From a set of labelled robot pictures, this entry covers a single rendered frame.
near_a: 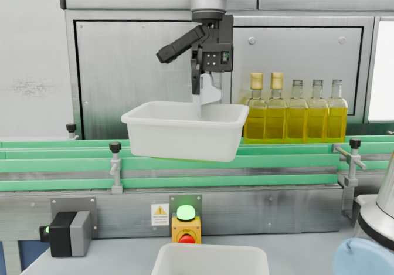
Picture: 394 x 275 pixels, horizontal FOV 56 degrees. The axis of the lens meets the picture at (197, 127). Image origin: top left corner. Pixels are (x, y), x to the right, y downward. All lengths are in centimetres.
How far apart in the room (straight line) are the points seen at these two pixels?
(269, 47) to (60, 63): 337
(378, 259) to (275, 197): 48
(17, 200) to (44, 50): 343
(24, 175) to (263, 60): 75
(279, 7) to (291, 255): 70
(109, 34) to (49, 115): 331
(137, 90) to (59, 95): 321
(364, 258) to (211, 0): 52
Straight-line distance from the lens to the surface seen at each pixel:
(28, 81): 448
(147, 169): 96
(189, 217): 93
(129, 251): 97
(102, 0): 118
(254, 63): 118
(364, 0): 130
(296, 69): 122
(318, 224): 107
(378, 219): 57
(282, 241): 102
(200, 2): 77
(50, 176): 101
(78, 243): 95
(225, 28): 77
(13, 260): 113
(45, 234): 99
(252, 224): 102
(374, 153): 119
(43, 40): 437
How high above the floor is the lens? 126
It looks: 14 degrees down
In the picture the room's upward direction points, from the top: straight up
